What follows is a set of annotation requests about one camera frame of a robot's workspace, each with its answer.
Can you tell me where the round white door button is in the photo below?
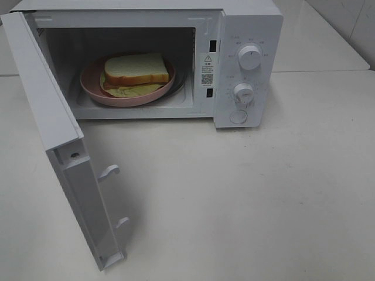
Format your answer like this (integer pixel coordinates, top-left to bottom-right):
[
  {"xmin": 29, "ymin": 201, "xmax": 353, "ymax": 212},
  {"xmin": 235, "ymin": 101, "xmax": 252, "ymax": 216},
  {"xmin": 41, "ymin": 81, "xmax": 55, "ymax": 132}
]
[{"xmin": 230, "ymin": 110, "xmax": 248, "ymax": 124}]

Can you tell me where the toy sandwich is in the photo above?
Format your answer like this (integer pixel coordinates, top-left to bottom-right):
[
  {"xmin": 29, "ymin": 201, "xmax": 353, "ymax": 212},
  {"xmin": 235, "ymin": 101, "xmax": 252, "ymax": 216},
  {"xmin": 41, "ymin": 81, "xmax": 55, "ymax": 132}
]
[{"xmin": 100, "ymin": 53, "xmax": 170, "ymax": 98}]

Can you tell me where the pink plate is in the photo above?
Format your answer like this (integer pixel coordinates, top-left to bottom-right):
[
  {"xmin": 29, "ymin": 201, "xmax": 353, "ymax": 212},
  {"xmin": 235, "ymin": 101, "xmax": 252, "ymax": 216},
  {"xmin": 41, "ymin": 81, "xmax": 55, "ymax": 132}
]
[{"xmin": 80, "ymin": 53, "xmax": 176, "ymax": 107}]

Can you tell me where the white microwave door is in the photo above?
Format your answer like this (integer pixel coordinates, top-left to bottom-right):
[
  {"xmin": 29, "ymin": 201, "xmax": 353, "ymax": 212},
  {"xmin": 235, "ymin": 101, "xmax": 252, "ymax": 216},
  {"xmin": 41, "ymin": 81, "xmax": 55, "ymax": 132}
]
[{"xmin": 1, "ymin": 12, "xmax": 125, "ymax": 270}]

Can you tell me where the glass microwave turntable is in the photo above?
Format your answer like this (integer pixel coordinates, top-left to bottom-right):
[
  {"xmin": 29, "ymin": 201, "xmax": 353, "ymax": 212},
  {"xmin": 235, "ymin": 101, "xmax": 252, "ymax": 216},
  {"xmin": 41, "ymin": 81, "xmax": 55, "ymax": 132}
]
[{"xmin": 158, "ymin": 70, "xmax": 188, "ymax": 100}]

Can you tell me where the white lower microwave knob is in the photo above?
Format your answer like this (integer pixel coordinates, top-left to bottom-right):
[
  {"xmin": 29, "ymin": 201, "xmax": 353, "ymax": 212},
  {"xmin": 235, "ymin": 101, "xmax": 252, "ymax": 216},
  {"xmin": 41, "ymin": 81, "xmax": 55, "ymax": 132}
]
[{"xmin": 233, "ymin": 83, "xmax": 254, "ymax": 104}]

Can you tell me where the white microwave knob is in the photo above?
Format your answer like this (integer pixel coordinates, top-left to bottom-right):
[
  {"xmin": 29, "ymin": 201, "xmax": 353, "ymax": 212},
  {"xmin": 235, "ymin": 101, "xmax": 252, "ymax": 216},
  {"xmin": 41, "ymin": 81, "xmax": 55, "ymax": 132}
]
[
  {"xmin": 238, "ymin": 43, "xmax": 263, "ymax": 70},
  {"xmin": 233, "ymin": 83, "xmax": 254, "ymax": 104}
]

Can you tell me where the white warning label sticker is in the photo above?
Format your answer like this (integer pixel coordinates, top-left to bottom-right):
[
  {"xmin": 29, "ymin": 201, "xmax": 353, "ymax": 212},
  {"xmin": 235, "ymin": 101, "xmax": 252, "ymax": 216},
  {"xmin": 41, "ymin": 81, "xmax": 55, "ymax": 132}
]
[{"xmin": 199, "ymin": 52, "xmax": 217, "ymax": 87}]

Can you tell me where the white microwave oven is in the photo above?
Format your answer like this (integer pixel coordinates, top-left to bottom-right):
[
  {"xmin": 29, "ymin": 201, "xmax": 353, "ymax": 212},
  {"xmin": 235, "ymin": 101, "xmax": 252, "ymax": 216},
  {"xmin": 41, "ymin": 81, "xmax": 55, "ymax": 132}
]
[{"xmin": 6, "ymin": 1, "xmax": 283, "ymax": 128}]

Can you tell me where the white upper microwave knob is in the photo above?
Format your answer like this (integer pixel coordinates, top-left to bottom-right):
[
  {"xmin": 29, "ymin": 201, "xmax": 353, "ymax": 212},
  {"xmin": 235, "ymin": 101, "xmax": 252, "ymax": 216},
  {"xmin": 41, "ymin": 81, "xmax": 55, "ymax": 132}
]
[{"xmin": 238, "ymin": 43, "xmax": 263, "ymax": 70}]

